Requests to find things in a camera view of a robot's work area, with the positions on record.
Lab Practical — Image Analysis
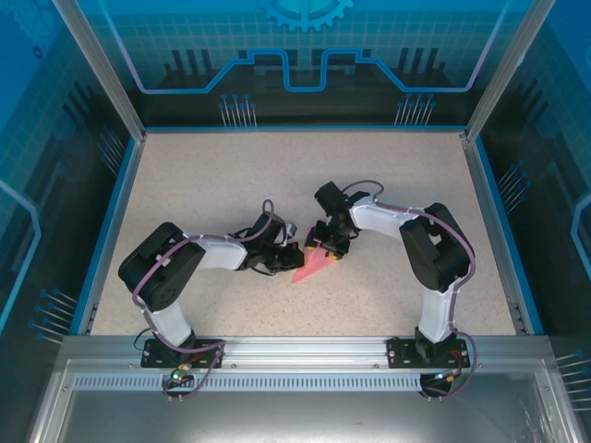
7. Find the pink square paper sheet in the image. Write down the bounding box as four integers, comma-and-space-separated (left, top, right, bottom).
290, 246, 342, 285

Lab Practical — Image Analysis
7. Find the blue table edge strip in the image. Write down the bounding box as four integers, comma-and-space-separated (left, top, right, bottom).
67, 137, 142, 337
475, 137, 545, 336

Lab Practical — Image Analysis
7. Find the blue circuit print panel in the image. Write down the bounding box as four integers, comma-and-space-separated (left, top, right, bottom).
479, 0, 591, 443
0, 0, 139, 443

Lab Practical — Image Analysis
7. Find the blue gear print panel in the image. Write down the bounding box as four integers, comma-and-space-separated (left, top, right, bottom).
76, 0, 516, 128

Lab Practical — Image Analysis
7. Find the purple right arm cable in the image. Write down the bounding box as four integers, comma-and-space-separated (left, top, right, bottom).
344, 179, 477, 401

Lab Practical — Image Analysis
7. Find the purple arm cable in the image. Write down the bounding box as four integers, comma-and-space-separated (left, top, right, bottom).
132, 198, 274, 403
344, 179, 477, 401

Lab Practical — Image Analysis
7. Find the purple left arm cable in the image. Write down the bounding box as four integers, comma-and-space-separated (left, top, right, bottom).
132, 198, 274, 403

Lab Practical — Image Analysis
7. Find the aluminium mounting rail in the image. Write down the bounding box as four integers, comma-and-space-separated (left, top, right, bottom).
59, 335, 553, 370

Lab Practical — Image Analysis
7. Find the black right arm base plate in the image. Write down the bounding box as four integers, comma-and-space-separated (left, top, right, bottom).
386, 335, 470, 370

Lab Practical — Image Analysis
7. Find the slotted metal cable duct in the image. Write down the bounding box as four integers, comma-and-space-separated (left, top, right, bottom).
71, 374, 463, 393

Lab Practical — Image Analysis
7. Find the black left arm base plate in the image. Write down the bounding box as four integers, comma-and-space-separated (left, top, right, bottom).
140, 338, 226, 370

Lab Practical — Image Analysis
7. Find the aluminium frame post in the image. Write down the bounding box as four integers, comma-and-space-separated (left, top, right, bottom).
50, 0, 149, 142
461, 0, 558, 142

